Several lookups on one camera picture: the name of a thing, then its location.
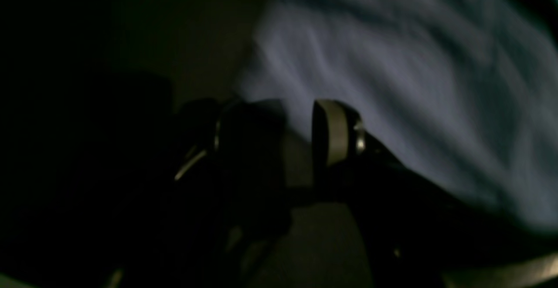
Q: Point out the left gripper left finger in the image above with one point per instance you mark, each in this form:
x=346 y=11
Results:
x=226 y=207

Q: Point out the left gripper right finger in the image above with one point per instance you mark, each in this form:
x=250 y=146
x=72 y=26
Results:
x=415 y=234

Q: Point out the light blue t-shirt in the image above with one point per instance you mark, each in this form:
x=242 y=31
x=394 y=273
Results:
x=463 y=92

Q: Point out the black table cloth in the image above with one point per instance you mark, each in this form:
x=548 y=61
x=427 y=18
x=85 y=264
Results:
x=90 y=90

